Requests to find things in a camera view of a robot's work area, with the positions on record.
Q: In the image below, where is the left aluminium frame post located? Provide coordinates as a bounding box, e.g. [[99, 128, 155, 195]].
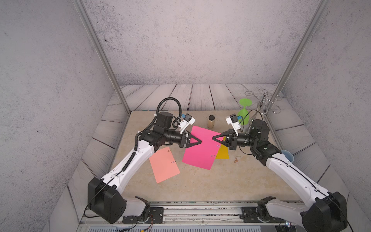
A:
[[73, 0, 131, 115]]

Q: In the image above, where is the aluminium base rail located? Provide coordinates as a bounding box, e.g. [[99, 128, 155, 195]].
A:
[[77, 202, 306, 232]]

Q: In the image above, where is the aluminium frame post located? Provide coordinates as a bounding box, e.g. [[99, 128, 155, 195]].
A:
[[265, 0, 329, 113], [73, 0, 131, 115]]

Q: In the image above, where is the magenta paper sheet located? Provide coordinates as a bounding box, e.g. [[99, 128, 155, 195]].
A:
[[182, 126, 221, 170]]

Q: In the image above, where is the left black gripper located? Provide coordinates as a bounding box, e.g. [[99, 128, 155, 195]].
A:
[[162, 129, 201, 149]]

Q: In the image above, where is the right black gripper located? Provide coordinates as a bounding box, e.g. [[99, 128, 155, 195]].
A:
[[214, 130, 259, 152]]

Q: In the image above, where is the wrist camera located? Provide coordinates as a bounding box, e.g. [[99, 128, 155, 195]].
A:
[[178, 114, 196, 133], [226, 114, 241, 136]]

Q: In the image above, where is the right aluminium frame post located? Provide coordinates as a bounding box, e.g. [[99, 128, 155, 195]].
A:
[[265, 0, 329, 113]]

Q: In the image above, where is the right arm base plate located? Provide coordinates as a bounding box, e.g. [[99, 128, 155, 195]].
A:
[[240, 206, 285, 223]]

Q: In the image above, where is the green plastic wine glass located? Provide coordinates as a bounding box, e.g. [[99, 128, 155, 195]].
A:
[[237, 98, 252, 126]]

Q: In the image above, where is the chrome glass holder stand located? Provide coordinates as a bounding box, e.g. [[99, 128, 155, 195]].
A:
[[245, 89, 282, 115]]

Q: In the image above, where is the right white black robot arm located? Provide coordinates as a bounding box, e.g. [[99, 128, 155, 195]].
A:
[[220, 114, 351, 232]]

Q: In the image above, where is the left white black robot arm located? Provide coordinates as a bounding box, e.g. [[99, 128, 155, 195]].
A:
[[86, 97, 202, 224]]

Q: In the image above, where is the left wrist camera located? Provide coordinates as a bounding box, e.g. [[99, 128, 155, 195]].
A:
[[178, 114, 196, 133]]

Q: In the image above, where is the yellow paper sheet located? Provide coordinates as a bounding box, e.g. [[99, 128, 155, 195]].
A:
[[216, 145, 229, 160]]

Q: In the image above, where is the small black-capped bottle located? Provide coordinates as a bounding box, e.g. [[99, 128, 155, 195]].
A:
[[207, 115, 215, 129]]

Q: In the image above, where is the light blue cup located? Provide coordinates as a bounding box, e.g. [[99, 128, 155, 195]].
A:
[[281, 150, 294, 163]]

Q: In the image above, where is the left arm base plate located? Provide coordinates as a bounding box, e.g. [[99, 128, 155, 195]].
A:
[[122, 207, 164, 224]]

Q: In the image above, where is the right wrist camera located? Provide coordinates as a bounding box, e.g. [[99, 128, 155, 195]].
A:
[[226, 114, 241, 136]]

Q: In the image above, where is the salmon pink paper sheet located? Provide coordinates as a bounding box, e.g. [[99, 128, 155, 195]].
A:
[[149, 147, 180, 183]]

